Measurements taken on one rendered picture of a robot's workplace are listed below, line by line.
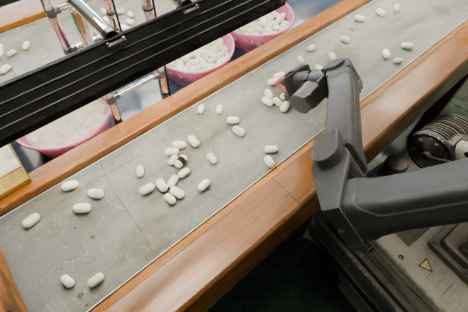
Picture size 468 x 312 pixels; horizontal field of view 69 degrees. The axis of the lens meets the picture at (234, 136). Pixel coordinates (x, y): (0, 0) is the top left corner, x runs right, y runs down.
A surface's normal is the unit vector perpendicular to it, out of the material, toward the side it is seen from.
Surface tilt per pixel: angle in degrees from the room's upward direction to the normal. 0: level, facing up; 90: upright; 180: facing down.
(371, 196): 35
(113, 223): 0
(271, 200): 0
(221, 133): 0
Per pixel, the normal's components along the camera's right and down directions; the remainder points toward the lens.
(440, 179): -0.59, -0.73
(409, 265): 0.02, -0.61
